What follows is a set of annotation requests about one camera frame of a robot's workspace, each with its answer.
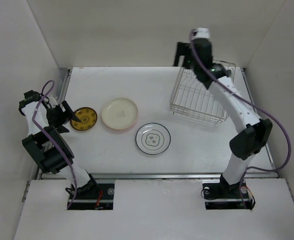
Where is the small brown patterned plate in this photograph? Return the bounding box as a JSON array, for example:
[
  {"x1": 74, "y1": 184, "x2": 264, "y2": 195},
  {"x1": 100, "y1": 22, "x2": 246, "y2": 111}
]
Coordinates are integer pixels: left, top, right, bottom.
[{"x1": 69, "y1": 107, "x2": 98, "y2": 132}]

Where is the wire dish rack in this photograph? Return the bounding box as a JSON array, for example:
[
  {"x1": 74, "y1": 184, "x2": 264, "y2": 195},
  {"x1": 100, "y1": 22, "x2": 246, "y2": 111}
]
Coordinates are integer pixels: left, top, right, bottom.
[{"x1": 170, "y1": 67, "x2": 228, "y2": 126}]

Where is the cream plate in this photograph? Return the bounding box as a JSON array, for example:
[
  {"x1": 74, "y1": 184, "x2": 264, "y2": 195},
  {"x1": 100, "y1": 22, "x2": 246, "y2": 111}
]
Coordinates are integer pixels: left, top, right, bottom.
[{"x1": 101, "y1": 97, "x2": 138, "y2": 128}]

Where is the pink plate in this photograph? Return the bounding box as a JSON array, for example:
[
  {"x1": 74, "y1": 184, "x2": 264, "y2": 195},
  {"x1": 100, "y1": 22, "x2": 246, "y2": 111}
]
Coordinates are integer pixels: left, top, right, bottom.
[{"x1": 103, "y1": 123, "x2": 136, "y2": 132}]

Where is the white green-rimmed plate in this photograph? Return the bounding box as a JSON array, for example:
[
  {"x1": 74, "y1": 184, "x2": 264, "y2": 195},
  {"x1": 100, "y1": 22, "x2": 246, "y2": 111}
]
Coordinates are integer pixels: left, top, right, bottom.
[{"x1": 135, "y1": 122, "x2": 171, "y2": 156}]

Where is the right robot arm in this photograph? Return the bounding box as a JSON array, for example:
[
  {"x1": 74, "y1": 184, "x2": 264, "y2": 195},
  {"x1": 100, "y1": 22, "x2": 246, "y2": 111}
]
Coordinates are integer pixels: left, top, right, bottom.
[{"x1": 176, "y1": 28, "x2": 272, "y2": 197}]

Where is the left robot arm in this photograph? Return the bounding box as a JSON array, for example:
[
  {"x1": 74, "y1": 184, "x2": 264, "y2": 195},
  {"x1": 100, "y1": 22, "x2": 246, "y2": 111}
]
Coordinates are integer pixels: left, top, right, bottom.
[{"x1": 19, "y1": 90, "x2": 100, "y2": 199}]

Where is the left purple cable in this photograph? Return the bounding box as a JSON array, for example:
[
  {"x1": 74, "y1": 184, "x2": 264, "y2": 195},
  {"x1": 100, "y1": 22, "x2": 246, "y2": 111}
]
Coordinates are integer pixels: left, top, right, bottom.
[{"x1": 33, "y1": 79, "x2": 78, "y2": 210}]

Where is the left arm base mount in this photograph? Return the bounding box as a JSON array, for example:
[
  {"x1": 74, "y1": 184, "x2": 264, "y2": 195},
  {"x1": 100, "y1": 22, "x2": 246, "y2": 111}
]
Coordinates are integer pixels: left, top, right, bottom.
[{"x1": 66, "y1": 183, "x2": 115, "y2": 211}]

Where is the aluminium front rail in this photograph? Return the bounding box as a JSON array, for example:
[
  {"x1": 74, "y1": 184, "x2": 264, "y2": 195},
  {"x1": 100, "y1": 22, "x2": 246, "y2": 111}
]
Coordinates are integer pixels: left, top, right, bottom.
[{"x1": 40, "y1": 171, "x2": 279, "y2": 180}]

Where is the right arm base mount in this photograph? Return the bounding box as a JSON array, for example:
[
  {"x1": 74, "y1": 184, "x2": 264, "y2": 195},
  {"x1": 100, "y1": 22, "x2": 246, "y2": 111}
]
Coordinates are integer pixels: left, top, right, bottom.
[{"x1": 201, "y1": 181, "x2": 256, "y2": 210}]

